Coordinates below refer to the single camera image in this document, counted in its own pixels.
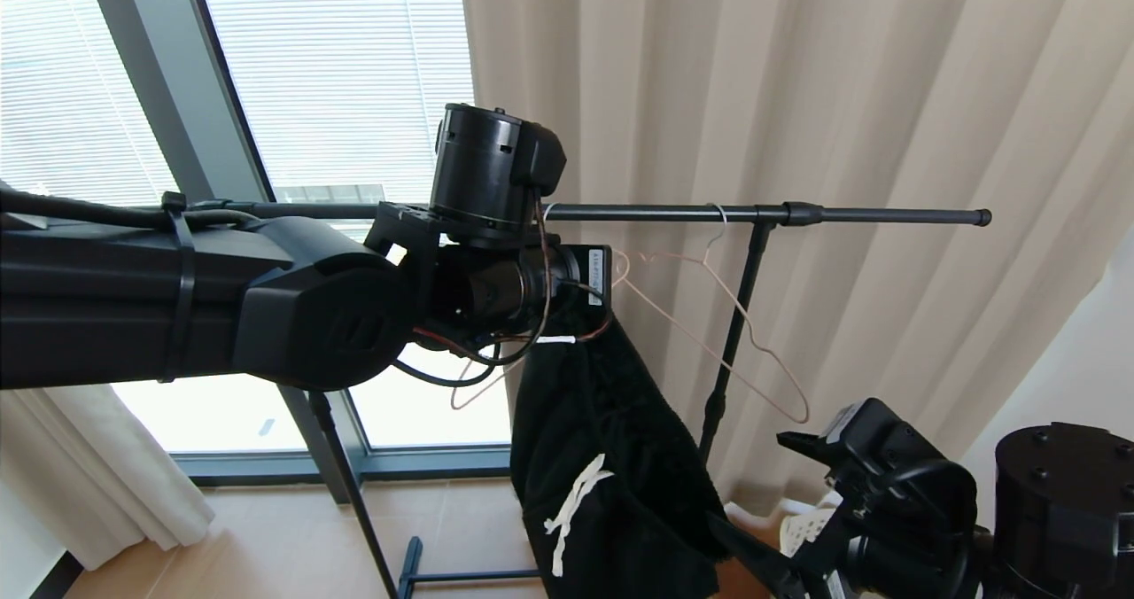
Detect window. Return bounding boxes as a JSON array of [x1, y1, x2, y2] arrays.
[[0, 0, 513, 504]]

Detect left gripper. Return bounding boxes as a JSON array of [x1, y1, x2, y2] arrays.
[[434, 243, 614, 338]]

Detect beige curtain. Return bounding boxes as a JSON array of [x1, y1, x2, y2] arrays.
[[0, 385, 215, 573], [460, 0, 1134, 516]]

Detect pink clothes hanger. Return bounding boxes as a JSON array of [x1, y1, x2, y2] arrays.
[[449, 202, 557, 411], [610, 204, 812, 425]]

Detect black clothes rack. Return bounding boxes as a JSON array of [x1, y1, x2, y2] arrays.
[[190, 198, 992, 599]]

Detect black cable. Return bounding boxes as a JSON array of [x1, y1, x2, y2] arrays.
[[392, 355, 497, 390]]

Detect white laundry basket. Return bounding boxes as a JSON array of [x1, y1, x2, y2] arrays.
[[780, 493, 843, 557]]

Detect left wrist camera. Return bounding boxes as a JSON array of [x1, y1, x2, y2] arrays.
[[512, 121, 569, 199]]

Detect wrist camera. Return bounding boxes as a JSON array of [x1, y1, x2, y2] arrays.
[[824, 398, 944, 494], [512, 121, 569, 199]]

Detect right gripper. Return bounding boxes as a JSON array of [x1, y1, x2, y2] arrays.
[[707, 431, 980, 599]]

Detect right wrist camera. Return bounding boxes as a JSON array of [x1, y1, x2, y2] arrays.
[[824, 398, 944, 494]]

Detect black shorts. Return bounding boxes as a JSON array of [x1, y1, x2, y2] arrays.
[[510, 302, 732, 599]]

